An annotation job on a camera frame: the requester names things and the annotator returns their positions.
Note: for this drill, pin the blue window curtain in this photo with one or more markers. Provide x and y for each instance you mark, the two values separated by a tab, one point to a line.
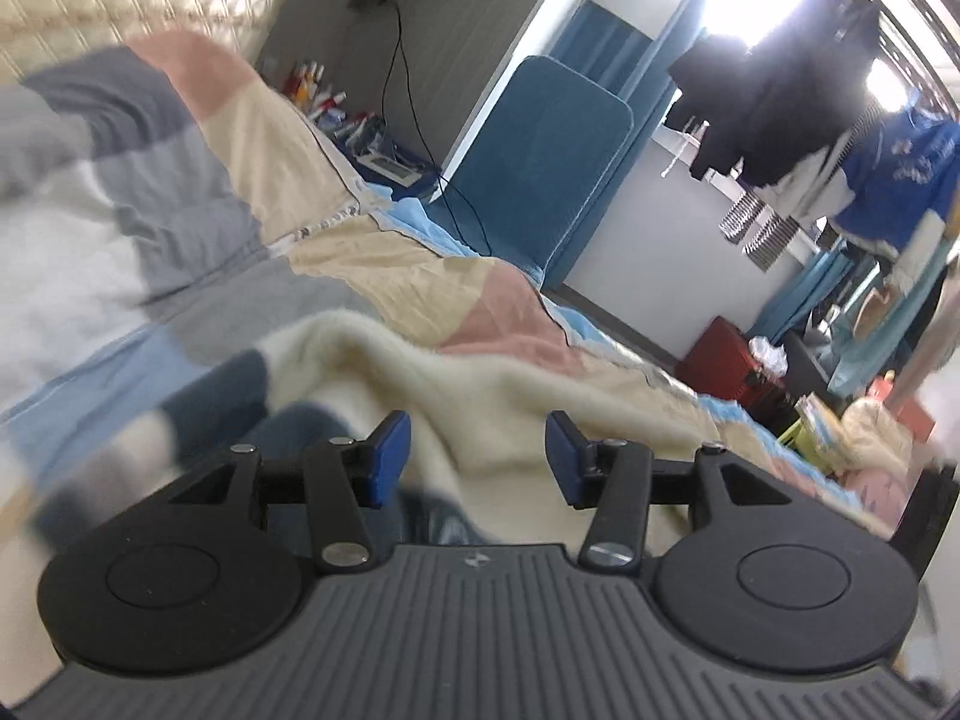
600	45

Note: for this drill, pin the cluster of small bottles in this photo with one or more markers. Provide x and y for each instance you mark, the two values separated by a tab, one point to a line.
311	86

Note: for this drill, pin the patchwork bed quilt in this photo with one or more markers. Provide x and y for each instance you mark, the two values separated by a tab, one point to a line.
225	187

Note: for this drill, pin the pink shoe box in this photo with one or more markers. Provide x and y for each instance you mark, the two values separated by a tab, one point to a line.
879	390

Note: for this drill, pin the white plastic bag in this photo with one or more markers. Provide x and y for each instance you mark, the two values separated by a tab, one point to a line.
769	352

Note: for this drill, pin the cream rolled duvet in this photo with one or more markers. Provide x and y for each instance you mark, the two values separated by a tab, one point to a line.
877	427

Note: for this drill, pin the black hanging jacket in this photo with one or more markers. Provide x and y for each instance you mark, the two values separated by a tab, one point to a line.
787	90

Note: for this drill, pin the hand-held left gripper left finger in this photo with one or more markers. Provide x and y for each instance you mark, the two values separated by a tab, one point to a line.
390	457

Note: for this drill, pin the striped hanging garment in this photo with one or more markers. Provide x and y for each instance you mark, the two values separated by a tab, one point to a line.
757	229

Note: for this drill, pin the stack of books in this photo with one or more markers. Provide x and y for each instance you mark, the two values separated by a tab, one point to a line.
817	420

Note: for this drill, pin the green stool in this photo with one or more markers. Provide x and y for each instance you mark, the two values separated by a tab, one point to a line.
791	439

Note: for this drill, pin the blue white hanging jersey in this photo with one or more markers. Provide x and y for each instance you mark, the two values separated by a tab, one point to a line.
900	172

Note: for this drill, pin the white hanging jacket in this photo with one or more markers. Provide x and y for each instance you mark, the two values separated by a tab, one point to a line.
810	180

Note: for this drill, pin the hanging clothes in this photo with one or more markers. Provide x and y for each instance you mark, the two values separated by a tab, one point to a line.
795	285

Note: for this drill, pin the red suitcase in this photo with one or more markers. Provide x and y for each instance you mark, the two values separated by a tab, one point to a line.
720	360

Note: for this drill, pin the blue upholstered chair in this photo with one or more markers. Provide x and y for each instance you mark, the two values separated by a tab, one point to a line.
540	165

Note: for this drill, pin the pink bedding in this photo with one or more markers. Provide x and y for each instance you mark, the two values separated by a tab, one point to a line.
870	476

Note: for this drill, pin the light teal hanging dress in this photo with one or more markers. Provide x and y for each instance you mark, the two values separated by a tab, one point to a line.
885	330

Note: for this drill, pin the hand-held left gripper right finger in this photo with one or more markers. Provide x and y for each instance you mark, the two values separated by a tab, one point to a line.
564	457

